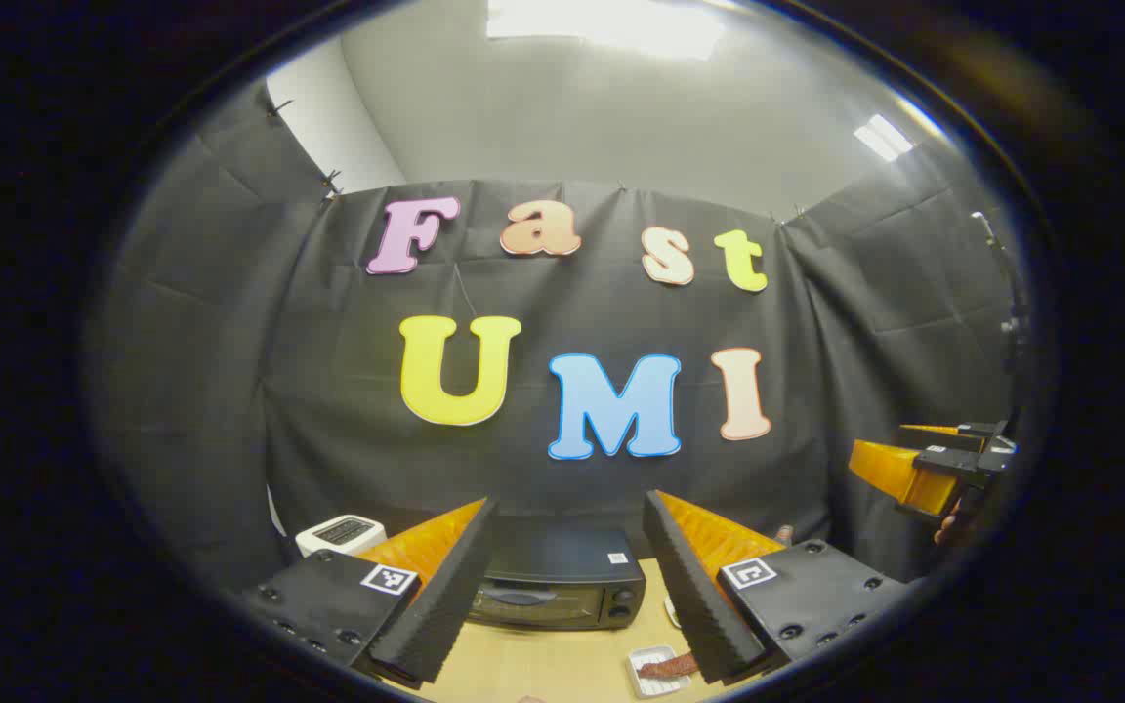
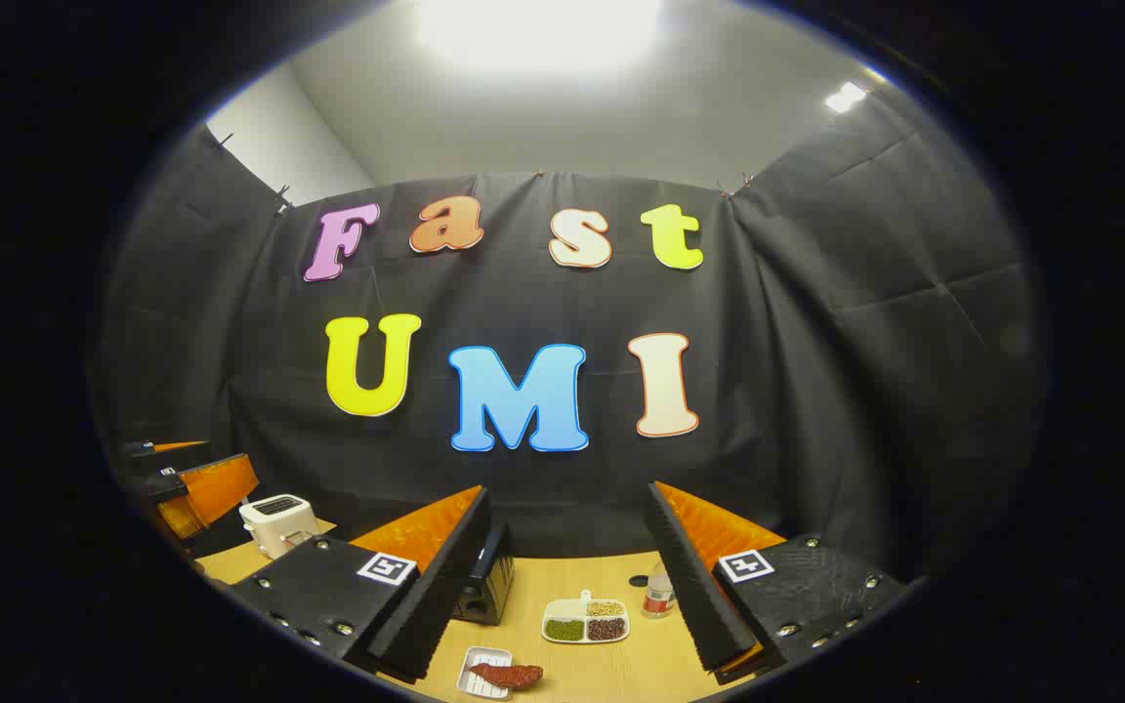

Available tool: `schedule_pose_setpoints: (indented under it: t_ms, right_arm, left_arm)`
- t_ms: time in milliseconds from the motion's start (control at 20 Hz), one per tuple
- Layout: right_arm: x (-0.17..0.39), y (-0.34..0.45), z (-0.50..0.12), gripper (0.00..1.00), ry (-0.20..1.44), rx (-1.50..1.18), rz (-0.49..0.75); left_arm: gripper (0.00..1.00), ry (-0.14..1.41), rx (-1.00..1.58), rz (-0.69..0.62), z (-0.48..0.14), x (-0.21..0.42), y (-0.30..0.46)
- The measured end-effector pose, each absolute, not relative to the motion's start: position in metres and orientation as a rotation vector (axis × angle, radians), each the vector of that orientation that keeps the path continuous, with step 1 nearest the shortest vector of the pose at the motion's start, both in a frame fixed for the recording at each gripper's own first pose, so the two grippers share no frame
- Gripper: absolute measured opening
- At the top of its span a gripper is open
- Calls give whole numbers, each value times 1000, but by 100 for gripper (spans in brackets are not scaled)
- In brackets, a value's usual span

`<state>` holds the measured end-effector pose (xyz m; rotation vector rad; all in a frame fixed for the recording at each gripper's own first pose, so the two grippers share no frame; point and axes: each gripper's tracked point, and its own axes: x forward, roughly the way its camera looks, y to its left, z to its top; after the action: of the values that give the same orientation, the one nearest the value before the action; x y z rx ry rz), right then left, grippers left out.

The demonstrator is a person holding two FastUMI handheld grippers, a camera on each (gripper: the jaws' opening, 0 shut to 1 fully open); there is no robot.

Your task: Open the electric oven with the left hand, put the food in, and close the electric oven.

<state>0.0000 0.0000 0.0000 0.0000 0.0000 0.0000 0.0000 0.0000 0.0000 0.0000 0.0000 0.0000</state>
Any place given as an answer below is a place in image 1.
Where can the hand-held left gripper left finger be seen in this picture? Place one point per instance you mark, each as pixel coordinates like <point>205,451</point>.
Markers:
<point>445,596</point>

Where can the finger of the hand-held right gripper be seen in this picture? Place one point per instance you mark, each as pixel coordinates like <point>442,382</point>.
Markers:
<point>929,430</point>
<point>899,474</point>

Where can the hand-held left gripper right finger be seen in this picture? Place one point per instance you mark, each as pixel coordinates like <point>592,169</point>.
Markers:
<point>694,596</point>

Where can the red meat steak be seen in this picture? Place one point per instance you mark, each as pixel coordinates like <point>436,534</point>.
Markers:
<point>668,669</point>

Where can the black electric oven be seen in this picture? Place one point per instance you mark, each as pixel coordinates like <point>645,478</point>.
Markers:
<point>562,566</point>

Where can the white divided plate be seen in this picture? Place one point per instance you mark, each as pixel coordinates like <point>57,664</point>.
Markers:
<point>671,612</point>

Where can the white ribbed tray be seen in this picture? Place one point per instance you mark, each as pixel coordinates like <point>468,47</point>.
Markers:
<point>655,687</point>

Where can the clear plastic water bottle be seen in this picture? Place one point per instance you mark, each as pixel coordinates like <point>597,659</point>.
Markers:
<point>783,535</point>

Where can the white toaster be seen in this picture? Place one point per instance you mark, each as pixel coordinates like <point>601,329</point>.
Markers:
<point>338,532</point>

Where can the ceiling light panel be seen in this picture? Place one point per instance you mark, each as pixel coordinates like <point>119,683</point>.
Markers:
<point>602,24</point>
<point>883,137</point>

